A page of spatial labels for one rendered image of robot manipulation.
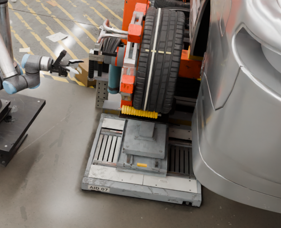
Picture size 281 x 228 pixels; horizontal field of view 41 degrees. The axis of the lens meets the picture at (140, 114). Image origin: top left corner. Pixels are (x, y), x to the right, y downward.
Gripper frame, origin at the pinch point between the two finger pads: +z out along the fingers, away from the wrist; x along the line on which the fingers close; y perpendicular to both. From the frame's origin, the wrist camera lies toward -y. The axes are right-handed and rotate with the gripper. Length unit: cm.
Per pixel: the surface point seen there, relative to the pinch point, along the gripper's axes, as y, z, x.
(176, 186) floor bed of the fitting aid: 76, 73, 16
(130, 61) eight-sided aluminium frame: -14.0, 30.1, 9.4
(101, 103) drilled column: 77, 4, -70
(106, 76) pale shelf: 37, 9, -53
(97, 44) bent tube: -17.3, 9.2, 1.0
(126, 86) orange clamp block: -2.6, 29.5, 19.1
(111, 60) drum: -1.4, 16.5, -10.6
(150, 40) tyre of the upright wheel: -26.6, 39.2, 5.2
